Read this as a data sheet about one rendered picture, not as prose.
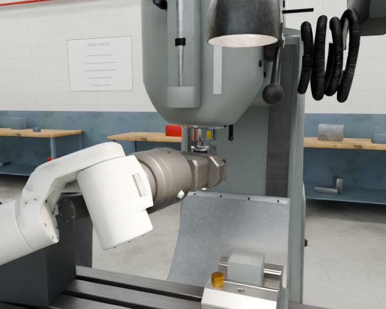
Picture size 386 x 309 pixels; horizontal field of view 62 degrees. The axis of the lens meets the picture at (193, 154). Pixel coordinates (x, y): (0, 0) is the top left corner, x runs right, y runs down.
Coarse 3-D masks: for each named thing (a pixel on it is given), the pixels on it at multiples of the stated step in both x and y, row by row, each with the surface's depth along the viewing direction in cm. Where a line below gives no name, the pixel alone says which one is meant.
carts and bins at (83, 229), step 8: (80, 224) 228; (88, 224) 236; (80, 232) 230; (88, 232) 237; (80, 240) 231; (88, 240) 238; (80, 248) 232; (88, 248) 240; (80, 256) 233; (88, 256) 241; (80, 264) 234; (88, 264) 242
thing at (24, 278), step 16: (64, 224) 74; (64, 240) 74; (32, 256) 67; (48, 256) 68; (64, 256) 75; (0, 272) 69; (16, 272) 69; (32, 272) 68; (48, 272) 68; (64, 272) 75; (0, 288) 70; (16, 288) 69; (32, 288) 69; (48, 288) 69; (64, 288) 75; (32, 304) 69; (48, 304) 69
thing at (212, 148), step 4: (192, 148) 58; (196, 148) 57; (200, 148) 57; (204, 148) 57; (208, 148) 57; (212, 148) 58; (196, 152) 58; (200, 152) 57; (204, 152) 57; (208, 152) 57; (212, 152) 58
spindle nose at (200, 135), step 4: (192, 128) 58; (216, 128) 58; (192, 132) 58; (196, 132) 57; (200, 132) 57; (204, 132) 57; (212, 132) 57; (216, 132) 58; (192, 136) 58; (196, 136) 57; (200, 136) 57; (204, 136) 57; (212, 136) 57; (216, 136) 58; (196, 140) 57; (200, 140) 57; (204, 140) 57; (208, 140) 57; (212, 140) 57
